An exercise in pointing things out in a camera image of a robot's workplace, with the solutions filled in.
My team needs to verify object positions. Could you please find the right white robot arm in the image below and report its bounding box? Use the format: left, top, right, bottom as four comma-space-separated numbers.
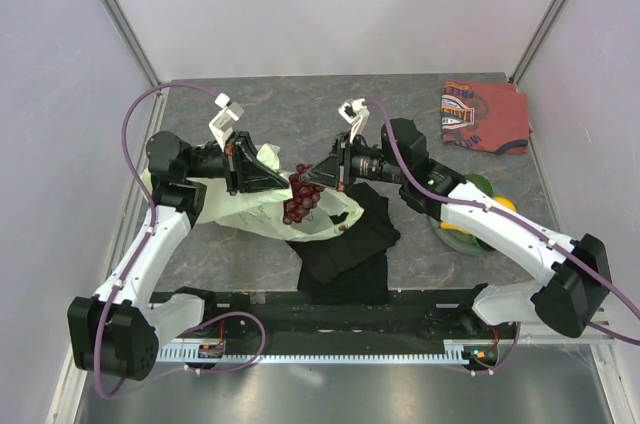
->
301, 118, 609, 338

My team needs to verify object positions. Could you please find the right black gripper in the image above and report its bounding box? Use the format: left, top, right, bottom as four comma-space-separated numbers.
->
302, 131, 406, 192

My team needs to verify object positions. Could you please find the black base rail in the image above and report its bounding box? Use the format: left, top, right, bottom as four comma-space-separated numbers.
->
188, 288, 515, 342

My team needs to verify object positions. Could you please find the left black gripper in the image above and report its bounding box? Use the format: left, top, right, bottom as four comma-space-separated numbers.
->
184, 129, 289, 195

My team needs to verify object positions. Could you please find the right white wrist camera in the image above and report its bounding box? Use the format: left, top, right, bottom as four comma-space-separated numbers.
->
338, 98, 370, 144

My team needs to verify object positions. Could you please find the light green plastic bag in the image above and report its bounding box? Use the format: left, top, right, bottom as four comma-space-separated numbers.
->
141, 131, 363, 245

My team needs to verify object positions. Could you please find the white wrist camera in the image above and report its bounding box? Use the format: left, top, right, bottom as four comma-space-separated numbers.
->
338, 98, 370, 144
208, 93, 244, 149

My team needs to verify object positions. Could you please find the red grape bunch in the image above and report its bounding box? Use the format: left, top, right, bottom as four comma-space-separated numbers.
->
282, 163, 324, 225

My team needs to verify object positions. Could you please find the grey-green round plate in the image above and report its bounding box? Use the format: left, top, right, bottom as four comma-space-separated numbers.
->
428, 217, 495, 256

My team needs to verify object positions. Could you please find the yellow lemon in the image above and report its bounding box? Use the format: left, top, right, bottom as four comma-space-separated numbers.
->
440, 196, 516, 235

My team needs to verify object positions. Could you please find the green lime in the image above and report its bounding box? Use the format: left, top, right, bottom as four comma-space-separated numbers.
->
465, 173, 494, 198

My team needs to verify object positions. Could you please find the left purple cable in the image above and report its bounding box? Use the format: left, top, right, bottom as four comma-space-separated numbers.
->
92, 83, 226, 399

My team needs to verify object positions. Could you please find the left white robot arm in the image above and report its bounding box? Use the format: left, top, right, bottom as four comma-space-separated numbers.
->
67, 131, 289, 381

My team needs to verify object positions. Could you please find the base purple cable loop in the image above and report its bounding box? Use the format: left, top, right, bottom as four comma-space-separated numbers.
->
184, 310, 270, 376

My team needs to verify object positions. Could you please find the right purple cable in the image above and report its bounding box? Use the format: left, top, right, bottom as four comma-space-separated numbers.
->
364, 101, 640, 345

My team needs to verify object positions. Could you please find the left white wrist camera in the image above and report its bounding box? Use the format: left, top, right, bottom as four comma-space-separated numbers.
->
208, 93, 244, 149

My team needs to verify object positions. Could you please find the black folded cloth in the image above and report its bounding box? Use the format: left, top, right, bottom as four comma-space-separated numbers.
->
289, 182, 401, 305

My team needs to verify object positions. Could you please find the red printed t-shirt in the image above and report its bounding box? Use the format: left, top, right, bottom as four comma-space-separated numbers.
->
440, 80, 532, 155

